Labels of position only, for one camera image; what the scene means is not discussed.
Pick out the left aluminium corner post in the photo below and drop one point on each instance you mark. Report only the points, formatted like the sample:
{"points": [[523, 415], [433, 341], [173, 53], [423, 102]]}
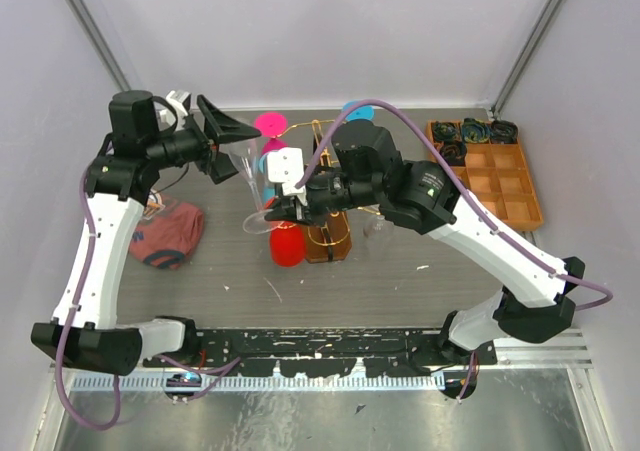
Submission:
{"points": [[99, 43]]}

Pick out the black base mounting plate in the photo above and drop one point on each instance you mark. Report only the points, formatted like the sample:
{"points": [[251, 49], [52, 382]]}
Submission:
{"points": [[322, 352]]}

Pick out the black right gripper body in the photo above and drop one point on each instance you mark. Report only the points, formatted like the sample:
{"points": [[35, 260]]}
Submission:
{"points": [[333, 191]]}

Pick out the wooden compartment tray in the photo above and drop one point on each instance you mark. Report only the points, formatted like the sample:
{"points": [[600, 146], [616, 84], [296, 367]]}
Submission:
{"points": [[499, 176]]}

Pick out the clear wine glass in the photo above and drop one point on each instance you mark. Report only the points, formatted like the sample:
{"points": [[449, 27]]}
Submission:
{"points": [[378, 235], [244, 157]]}

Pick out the light blue wine glass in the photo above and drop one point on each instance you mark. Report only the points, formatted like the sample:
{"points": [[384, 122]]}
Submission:
{"points": [[268, 191], [362, 113]]}

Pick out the gold wire wine glass rack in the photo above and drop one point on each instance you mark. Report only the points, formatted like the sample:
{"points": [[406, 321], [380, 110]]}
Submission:
{"points": [[329, 239]]}

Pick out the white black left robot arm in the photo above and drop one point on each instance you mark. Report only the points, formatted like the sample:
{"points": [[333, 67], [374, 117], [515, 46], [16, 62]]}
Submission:
{"points": [[148, 134]]}

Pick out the right aluminium corner post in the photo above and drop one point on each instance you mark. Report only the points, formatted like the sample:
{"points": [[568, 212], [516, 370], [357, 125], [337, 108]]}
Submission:
{"points": [[536, 36]]}

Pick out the aluminium corner post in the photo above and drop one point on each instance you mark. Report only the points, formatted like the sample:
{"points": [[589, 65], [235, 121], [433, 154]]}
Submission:
{"points": [[99, 43], [536, 36]]}

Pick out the red wine glass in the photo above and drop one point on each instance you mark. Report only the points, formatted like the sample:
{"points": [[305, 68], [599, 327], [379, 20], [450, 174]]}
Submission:
{"points": [[287, 245]]}

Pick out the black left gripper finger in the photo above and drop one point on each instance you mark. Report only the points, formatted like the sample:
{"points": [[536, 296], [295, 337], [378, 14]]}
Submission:
{"points": [[220, 167], [221, 128]]}

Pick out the folded red t-shirt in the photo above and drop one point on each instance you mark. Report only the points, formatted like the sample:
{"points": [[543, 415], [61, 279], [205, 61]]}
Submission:
{"points": [[168, 233]]}

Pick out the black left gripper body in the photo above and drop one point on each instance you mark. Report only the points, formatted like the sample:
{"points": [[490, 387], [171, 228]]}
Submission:
{"points": [[189, 145]]}

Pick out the dark rubber bands pile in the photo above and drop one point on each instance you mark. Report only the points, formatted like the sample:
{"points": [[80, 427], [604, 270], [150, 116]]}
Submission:
{"points": [[452, 138]]}

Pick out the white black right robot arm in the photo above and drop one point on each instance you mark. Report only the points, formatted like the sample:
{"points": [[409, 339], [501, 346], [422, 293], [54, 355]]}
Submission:
{"points": [[532, 306]]}

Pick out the aluminium front rail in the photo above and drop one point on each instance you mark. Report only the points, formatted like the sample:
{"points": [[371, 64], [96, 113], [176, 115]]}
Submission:
{"points": [[128, 371]]}

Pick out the clear front wine glass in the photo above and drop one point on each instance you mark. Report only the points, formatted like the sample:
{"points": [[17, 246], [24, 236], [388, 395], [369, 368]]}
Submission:
{"points": [[378, 235]]}

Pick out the pink wine glass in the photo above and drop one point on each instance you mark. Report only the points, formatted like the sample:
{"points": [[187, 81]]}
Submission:
{"points": [[272, 126]]}

